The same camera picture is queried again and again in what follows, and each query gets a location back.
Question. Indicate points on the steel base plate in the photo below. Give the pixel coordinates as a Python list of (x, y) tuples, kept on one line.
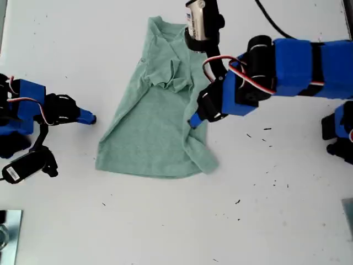
[(13, 237), (348, 215)]

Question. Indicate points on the mint green t-shirt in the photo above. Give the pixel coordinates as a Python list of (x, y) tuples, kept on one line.
[(154, 138)]

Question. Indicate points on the silver black camera box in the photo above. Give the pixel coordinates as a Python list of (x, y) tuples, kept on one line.
[(197, 22)]

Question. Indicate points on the black camera stalk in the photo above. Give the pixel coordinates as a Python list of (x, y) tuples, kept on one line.
[(216, 64), (41, 135)]

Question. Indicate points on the black clamp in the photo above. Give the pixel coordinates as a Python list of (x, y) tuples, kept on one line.
[(2, 216)]

